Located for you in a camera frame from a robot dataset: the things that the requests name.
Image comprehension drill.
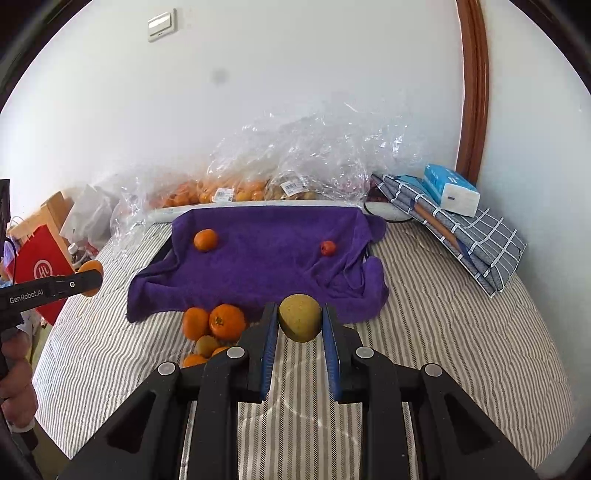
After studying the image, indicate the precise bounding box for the green-brown kiwi fruit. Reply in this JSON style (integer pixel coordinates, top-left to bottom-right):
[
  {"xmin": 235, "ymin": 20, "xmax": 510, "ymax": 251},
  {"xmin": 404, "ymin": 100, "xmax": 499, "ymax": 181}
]
[{"xmin": 194, "ymin": 335, "xmax": 221, "ymax": 359}]

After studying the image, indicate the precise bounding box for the large orange with stem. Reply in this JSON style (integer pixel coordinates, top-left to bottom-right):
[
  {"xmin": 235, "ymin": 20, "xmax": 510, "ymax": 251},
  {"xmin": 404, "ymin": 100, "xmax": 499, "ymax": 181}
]
[{"xmin": 208, "ymin": 304, "xmax": 246, "ymax": 342}]

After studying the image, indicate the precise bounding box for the yellow-green fruit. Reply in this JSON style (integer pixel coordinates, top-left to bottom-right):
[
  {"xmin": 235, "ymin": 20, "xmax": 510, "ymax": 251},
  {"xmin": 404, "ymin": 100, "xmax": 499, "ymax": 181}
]
[{"xmin": 279, "ymin": 294, "xmax": 322, "ymax": 343}]

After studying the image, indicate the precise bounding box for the small red fruit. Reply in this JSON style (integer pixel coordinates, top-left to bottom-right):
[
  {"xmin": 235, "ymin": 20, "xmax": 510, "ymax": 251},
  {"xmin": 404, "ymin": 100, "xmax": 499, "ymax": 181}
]
[{"xmin": 320, "ymin": 240, "xmax": 337, "ymax": 257}]

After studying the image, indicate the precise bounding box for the left hand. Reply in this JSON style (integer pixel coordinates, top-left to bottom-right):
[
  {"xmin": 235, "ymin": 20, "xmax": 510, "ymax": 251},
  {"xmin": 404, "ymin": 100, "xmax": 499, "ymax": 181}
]
[{"xmin": 1, "ymin": 330, "xmax": 38, "ymax": 429}]

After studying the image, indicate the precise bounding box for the red paper bag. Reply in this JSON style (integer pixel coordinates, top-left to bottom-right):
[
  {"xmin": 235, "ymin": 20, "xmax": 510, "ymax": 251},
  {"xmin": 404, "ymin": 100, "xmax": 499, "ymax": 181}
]
[{"xmin": 13, "ymin": 224, "xmax": 77, "ymax": 327}]

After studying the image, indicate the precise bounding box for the white plastic bag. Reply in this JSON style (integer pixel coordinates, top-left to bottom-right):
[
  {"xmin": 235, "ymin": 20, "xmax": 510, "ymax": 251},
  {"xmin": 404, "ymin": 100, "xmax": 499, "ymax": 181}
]
[{"xmin": 60, "ymin": 185, "xmax": 114, "ymax": 250}]

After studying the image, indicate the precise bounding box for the cardboard box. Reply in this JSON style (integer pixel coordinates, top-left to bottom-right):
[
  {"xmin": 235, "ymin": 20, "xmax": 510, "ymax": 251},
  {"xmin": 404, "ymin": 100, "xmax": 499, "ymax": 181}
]
[{"xmin": 7, "ymin": 191, "xmax": 73, "ymax": 248}]

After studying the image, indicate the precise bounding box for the clear plastic bag left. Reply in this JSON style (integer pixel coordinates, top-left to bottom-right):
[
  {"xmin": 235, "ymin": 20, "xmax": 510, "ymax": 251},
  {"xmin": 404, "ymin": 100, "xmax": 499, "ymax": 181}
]
[{"xmin": 101, "ymin": 167, "xmax": 202, "ymax": 238}]

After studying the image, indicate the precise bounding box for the striped quilt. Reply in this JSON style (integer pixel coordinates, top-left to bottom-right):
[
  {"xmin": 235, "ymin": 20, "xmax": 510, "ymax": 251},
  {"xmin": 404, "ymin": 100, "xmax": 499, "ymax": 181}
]
[{"xmin": 33, "ymin": 222, "xmax": 574, "ymax": 479}]

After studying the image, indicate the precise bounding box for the purple towel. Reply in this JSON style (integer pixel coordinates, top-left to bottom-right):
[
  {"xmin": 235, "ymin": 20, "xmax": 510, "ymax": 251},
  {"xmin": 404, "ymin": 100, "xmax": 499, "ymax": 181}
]
[{"xmin": 126, "ymin": 206, "xmax": 389, "ymax": 323}]

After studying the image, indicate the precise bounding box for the grey checked folded cloth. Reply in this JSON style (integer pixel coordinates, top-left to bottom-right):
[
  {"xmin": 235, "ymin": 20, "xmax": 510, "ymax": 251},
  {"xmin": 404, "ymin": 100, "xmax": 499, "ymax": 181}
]
[{"xmin": 372, "ymin": 174, "xmax": 527, "ymax": 297}]

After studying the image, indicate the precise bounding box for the black white round plate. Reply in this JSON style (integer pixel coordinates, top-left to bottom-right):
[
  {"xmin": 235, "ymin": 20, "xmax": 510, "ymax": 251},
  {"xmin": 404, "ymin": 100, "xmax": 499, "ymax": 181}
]
[{"xmin": 363, "ymin": 198, "xmax": 413, "ymax": 223}]

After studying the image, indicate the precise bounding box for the blue white tissue pack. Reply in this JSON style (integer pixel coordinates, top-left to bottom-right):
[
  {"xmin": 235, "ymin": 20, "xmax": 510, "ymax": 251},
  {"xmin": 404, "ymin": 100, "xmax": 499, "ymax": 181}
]
[{"xmin": 423, "ymin": 164, "xmax": 481, "ymax": 217}]

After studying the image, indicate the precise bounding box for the clear plastic bag of fruit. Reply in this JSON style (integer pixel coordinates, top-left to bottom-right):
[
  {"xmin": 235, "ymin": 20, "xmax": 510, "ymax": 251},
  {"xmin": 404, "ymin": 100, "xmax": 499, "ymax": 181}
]
[{"xmin": 204, "ymin": 95, "xmax": 428, "ymax": 203}]

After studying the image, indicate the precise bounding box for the white wall switch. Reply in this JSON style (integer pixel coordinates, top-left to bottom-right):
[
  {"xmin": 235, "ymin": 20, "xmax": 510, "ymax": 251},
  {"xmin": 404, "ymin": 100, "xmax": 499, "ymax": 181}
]
[{"xmin": 147, "ymin": 8, "xmax": 178, "ymax": 43}]

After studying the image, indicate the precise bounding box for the brown wooden frame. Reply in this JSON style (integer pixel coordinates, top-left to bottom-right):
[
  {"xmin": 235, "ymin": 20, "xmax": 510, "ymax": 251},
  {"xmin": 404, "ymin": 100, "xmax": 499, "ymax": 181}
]
[{"xmin": 456, "ymin": 0, "xmax": 490, "ymax": 184}]

